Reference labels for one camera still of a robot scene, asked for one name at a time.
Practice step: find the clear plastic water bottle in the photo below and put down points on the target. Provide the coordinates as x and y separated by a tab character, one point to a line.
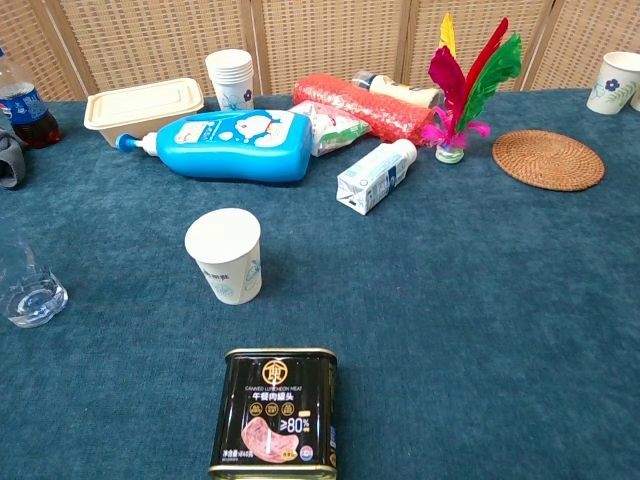
35	300

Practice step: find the small white lotion bottle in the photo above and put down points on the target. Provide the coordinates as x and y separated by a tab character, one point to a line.
372	177

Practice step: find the blue detergent pump bottle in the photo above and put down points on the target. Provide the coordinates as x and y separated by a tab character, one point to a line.
240	145

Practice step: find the cream mayonnaise bottle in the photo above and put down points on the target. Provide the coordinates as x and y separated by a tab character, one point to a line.
405	92

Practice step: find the cola bottle blue cap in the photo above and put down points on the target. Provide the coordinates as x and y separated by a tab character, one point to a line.
27	112

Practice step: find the paper cup blue flower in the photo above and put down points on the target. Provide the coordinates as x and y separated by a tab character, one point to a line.
612	82

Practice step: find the pink white snack bag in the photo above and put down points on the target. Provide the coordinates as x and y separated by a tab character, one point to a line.
335	130

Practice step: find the red bubble wrap roll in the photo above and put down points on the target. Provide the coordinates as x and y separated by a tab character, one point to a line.
370	107

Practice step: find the blue tablecloth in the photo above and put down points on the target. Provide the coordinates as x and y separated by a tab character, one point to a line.
450	300

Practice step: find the black luncheon meat can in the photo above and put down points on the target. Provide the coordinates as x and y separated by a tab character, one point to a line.
275	415

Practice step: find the colourful feather shuttlecock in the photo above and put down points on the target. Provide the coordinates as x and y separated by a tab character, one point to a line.
450	80

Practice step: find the beige lunch box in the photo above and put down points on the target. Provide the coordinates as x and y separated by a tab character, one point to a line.
145	107

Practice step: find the round woven rattan coaster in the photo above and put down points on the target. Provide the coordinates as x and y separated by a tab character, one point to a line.
548	160

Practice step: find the wicker folding screen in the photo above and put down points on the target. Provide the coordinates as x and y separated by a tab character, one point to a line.
150	40

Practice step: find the grey cloth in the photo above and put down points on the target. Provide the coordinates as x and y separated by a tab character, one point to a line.
10	160

